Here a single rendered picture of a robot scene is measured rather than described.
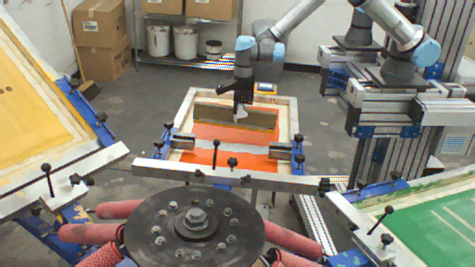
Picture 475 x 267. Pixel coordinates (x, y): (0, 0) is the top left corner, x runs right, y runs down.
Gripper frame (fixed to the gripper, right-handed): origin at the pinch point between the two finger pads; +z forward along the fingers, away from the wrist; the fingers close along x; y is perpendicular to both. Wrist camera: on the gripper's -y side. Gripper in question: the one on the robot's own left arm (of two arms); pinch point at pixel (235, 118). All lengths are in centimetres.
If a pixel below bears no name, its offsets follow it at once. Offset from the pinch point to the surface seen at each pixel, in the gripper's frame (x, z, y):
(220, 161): -14.3, 13.6, -3.8
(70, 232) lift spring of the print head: -83, -5, -34
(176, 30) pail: 319, 57, -98
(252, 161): -11.6, 13.6, 9.6
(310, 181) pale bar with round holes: -33.6, 5.1, 31.3
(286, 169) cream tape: -14.4, 13.7, 23.6
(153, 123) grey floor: 183, 109, -90
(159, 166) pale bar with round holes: -34.8, 4.9, -24.2
